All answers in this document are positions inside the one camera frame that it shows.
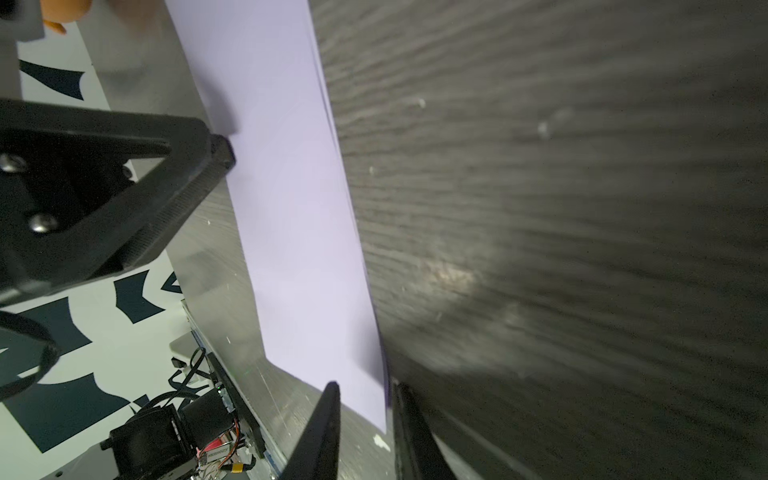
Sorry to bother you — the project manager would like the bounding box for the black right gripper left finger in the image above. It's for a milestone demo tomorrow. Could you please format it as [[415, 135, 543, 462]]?
[[279, 382, 341, 480]]

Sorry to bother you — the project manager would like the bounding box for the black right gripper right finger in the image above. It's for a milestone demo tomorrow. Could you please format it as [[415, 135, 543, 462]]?
[[391, 383, 457, 480]]

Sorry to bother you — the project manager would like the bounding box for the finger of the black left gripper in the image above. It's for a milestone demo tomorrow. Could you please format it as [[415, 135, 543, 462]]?
[[1, 99, 235, 306]]

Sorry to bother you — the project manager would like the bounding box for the lilac square paper sheet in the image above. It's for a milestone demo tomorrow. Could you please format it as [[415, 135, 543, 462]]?
[[167, 1, 388, 429]]

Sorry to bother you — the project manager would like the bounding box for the orange shark plush toy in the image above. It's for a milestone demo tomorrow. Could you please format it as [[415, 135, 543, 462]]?
[[40, 0, 92, 35]]

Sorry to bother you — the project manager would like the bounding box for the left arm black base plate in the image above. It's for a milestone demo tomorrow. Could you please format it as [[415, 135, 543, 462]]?
[[99, 347, 267, 479]]

